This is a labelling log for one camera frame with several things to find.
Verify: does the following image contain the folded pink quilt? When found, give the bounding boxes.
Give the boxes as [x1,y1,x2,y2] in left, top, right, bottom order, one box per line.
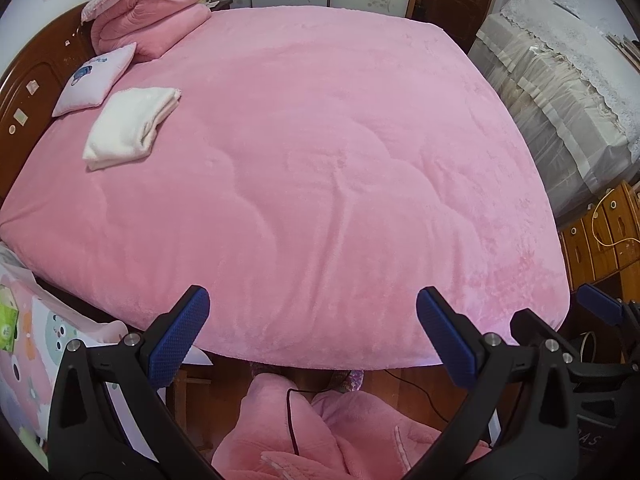
[90,0,212,62]

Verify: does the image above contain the yellow cable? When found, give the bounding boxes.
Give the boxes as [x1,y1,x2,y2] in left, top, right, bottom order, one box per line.
[590,187,640,248]

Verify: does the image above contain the printed plastic bag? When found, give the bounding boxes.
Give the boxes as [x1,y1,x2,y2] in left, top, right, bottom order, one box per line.
[0,245,131,461]

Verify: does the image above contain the lace-covered furniture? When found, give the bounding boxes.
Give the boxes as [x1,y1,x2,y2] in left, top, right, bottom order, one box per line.
[467,0,640,221]

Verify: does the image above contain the stack of books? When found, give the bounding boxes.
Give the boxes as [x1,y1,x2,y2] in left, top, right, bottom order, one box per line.
[605,30,640,61]

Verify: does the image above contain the wooden headboard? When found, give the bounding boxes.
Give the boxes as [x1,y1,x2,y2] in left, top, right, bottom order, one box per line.
[0,2,98,201]

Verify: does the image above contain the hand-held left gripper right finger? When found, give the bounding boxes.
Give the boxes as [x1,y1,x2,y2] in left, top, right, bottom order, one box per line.
[402,286,578,480]

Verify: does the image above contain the pink fleece bed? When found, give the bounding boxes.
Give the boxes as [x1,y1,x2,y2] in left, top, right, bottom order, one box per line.
[0,4,572,372]

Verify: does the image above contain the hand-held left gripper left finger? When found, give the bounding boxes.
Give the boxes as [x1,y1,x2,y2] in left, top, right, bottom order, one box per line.
[47,285,223,480]

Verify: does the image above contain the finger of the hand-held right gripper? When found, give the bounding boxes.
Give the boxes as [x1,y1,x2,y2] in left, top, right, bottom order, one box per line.
[510,309,573,361]
[577,284,628,326]

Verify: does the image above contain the green packet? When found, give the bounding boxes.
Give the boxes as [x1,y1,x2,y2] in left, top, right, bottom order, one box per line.
[0,285,21,353]

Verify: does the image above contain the white knit cardigan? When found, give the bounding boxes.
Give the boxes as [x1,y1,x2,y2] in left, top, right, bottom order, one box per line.
[82,87,182,171]

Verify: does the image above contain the black cable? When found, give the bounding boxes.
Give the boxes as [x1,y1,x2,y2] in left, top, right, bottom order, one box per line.
[286,372,451,456]

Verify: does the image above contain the person's pink fleece pajamas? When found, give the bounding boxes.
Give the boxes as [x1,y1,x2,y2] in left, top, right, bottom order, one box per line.
[212,372,493,480]

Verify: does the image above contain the small pink printed cushion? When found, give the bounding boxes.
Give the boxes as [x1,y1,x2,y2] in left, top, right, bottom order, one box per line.
[52,42,138,118]

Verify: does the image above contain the wooden drawer cabinet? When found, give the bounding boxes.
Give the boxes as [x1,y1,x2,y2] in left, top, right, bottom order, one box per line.
[557,182,640,291]

